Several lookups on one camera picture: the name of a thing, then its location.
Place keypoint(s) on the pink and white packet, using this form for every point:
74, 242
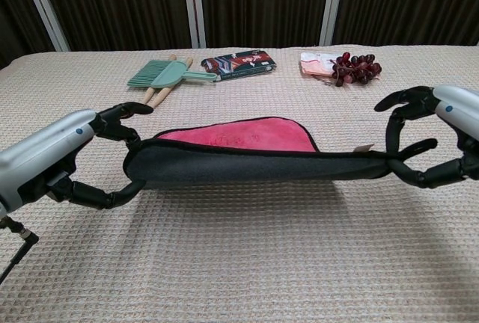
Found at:
312, 65

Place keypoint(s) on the dark red grape bunch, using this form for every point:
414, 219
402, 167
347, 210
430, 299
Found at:
357, 67

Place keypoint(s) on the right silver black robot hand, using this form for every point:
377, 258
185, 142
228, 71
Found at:
456, 108

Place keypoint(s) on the white screen frame post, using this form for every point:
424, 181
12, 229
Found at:
194, 1
45, 5
333, 1

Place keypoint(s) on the light wooden stick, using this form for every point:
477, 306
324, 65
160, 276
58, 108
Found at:
149, 93
161, 95

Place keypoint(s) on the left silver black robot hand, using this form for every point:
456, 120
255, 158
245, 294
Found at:
37, 151

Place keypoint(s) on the green plastic hand brush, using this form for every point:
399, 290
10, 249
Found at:
144, 72

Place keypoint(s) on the pink black-edged cloth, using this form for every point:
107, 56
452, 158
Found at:
243, 168

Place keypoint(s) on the beige woven tablecloth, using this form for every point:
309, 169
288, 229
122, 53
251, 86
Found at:
224, 255

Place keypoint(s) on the dark printed packet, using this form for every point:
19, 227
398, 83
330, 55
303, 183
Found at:
243, 63

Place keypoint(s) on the green plastic dustpan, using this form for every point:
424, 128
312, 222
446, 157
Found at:
172, 74

